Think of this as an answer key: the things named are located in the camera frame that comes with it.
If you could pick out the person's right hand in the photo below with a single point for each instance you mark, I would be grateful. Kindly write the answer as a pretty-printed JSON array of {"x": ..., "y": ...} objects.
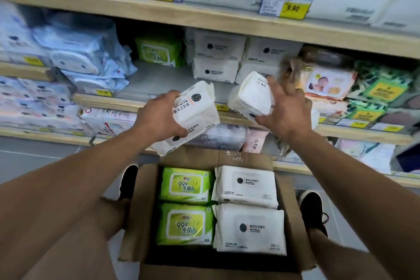
[{"x": 292, "y": 115}]

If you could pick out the person's left hand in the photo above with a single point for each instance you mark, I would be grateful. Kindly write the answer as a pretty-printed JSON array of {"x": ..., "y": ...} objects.
[{"x": 157, "y": 119}]

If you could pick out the white blue tissue pack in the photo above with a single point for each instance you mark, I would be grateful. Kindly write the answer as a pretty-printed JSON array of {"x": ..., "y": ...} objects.
[{"x": 220, "y": 137}]

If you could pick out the large green wet wipes pack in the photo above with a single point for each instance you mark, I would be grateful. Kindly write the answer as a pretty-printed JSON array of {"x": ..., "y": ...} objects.
[
  {"x": 159, "y": 51},
  {"x": 185, "y": 186},
  {"x": 185, "y": 224}
]

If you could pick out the stack of light blue wipes packs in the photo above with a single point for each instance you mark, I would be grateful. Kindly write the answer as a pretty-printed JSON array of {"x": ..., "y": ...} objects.
[{"x": 82, "y": 53}]

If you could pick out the brown cardboard box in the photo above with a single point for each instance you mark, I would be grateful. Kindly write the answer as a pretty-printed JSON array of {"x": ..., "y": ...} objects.
[{"x": 137, "y": 217}]

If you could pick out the wooden edged grey shelf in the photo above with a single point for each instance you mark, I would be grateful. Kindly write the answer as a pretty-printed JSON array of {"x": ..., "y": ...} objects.
[{"x": 197, "y": 15}]

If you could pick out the person's left forearm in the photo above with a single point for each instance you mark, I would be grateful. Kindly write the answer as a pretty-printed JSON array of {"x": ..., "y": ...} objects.
[{"x": 65, "y": 204}]

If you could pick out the person's right forearm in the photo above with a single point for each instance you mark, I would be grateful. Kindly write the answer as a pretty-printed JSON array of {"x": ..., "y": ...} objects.
[{"x": 361, "y": 197}]

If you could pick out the black shelf joint clip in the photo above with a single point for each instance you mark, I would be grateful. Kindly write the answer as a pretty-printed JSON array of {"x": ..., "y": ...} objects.
[{"x": 92, "y": 141}]

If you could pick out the person's left black shoe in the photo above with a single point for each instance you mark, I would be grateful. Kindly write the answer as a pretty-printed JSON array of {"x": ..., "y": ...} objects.
[{"x": 128, "y": 181}]

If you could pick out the person's black shoe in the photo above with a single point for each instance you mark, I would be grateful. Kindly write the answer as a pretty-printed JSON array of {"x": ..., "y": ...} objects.
[
  {"x": 128, "y": 181},
  {"x": 313, "y": 212}
]

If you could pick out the person's right black shoe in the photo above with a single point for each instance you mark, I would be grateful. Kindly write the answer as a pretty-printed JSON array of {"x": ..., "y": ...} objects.
[{"x": 313, "y": 212}]

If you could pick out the person's left leg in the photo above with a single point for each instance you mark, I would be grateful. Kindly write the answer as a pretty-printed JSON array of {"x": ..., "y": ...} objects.
[{"x": 82, "y": 250}]

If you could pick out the pastel floral towel pack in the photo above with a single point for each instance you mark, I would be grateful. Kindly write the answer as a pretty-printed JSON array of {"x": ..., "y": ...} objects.
[{"x": 351, "y": 148}]

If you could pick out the grey plastic wrapped pack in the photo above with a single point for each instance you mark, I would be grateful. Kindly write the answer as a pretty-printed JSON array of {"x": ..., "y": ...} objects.
[{"x": 326, "y": 56}]

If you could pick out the white pastel towel pack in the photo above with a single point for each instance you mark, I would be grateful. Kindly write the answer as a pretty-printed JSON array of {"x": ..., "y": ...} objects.
[{"x": 377, "y": 158}]

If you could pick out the dark blue printed pack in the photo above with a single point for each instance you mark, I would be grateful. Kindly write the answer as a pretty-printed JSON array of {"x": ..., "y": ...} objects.
[{"x": 408, "y": 158}]

